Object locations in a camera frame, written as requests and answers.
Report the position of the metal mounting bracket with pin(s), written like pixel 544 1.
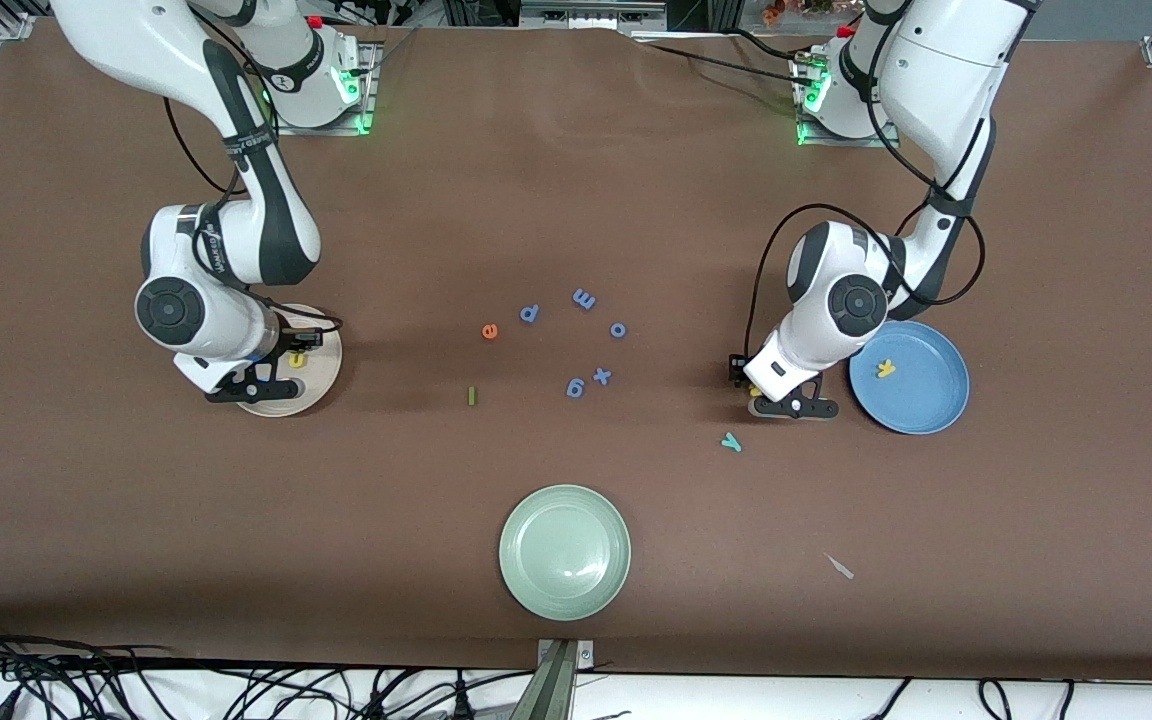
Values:
pixel 558 680

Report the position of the blue foam letter x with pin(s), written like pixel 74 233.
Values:
pixel 601 376

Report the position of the orange flowers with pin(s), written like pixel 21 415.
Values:
pixel 801 8

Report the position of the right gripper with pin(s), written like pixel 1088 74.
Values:
pixel 293 341

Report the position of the grey metal frame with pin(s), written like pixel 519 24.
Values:
pixel 591 12

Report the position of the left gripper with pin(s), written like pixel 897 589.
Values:
pixel 737 368

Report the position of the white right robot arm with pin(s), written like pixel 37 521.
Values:
pixel 136 40

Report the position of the teal foam letter y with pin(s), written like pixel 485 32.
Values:
pixel 732 441

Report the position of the brown table cover sheet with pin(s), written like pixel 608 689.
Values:
pixel 576 200

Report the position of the blue foam letter p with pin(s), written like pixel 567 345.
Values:
pixel 529 313

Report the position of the beige plate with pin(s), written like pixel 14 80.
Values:
pixel 321 385

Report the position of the blue foam letter g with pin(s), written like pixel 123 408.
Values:
pixel 575 387

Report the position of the blue foam letter m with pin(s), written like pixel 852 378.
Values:
pixel 584 298

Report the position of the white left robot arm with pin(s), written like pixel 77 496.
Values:
pixel 946 70

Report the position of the blue plate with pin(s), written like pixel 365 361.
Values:
pixel 926 395

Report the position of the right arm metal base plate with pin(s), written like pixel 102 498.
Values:
pixel 321 130

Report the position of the yellow foam letter k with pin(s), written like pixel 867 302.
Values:
pixel 885 368

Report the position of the pale green plate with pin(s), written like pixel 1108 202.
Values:
pixel 565 552

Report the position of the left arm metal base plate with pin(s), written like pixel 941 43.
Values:
pixel 851 142

